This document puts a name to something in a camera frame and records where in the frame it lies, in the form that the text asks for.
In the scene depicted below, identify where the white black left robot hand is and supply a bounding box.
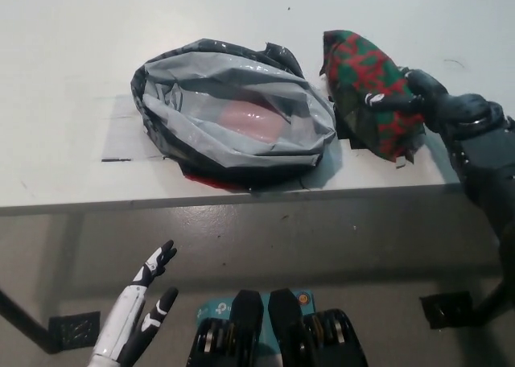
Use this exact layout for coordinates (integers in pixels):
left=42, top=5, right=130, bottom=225
left=87, top=240, right=179, bottom=367

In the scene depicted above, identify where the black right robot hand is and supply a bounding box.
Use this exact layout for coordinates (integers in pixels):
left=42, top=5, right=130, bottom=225
left=364, top=68, right=504, bottom=134

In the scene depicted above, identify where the red green coffee bean bag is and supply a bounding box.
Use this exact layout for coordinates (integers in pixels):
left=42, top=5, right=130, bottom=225
left=319, top=28, right=428, bottom=169

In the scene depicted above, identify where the black plastic bag grey inside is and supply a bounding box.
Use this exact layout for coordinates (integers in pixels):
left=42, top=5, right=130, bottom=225
left=129, top=39, right=337, bottom=191

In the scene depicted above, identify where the black floor tape square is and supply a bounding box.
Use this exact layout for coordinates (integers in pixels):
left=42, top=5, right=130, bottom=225
left=47, top=311, right=101, bottom=352
left=418, top=291, right=474, bottom=330

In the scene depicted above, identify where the black tape patch on table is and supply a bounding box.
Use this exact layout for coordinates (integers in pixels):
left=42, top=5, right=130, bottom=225
left=336, top=117, right=423, bottom=170

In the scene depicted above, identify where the clear tape patch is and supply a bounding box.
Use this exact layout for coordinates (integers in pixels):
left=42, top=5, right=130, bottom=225
left=100, top=95, right=166, bottom=163

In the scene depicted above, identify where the red flat item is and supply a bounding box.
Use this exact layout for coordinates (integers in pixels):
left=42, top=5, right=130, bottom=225
left=219, top=103, right=285, bottom=142

